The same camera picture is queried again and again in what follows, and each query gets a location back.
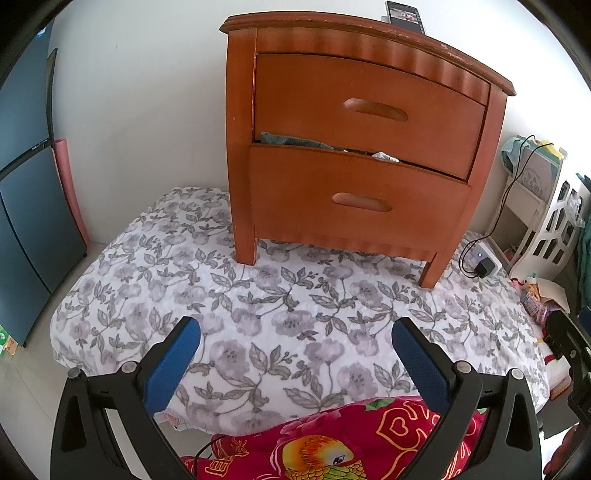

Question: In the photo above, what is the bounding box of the wooden drawer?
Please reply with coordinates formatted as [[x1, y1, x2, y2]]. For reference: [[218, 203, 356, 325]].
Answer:
[[249, 145, 472, 252], [254, 54, 485, 179]]

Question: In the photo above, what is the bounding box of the colourful toy clutter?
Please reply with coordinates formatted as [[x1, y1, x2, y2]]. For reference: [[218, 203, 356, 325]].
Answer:
[[511, 277, 571, 328]]

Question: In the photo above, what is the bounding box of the black power adapter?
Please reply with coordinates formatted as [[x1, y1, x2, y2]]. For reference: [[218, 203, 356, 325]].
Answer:
[[474, 257, 496, 278]]

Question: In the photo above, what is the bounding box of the white plastic shelf rack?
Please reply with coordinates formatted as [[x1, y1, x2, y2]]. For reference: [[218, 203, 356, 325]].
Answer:
[[488, 136, 590, 281]]

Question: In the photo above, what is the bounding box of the white power strip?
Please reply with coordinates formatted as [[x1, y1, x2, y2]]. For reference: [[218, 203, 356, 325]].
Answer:
[[464, 241, 502, 278]]

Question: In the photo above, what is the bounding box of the red floral parrot blanket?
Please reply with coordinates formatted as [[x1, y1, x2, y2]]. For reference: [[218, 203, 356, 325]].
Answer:
[[180, 396, 486, 480]]

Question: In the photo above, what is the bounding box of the teal cloth on shelf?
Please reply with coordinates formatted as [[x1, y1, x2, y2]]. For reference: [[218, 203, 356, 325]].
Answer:
[[500, 136, 530, 177]]

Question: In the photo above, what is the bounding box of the dark blue cabinet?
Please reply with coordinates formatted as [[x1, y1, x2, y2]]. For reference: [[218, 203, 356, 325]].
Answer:
[[1, 26, 87, 345]]

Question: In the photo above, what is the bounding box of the grey floral quilt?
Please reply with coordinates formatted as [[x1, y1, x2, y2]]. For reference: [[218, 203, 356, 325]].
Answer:
[[50, 187, 550, 435]]

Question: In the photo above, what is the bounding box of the brown wooden nightstand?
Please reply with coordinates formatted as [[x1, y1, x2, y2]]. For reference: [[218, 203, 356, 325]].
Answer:
[[221, 11, 515, 288]]

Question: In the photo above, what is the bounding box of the pink rolled mat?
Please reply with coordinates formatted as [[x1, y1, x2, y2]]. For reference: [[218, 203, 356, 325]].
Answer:
[[52, 139, 90, 245]]

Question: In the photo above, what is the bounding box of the smartphone on stand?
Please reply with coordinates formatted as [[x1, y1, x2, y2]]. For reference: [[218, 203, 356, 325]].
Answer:
[[386, 1, 425, 34]]

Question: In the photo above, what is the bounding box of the black charging cable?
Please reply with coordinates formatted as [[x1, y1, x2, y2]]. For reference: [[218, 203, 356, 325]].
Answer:
[[458, 134, 555, 280]]

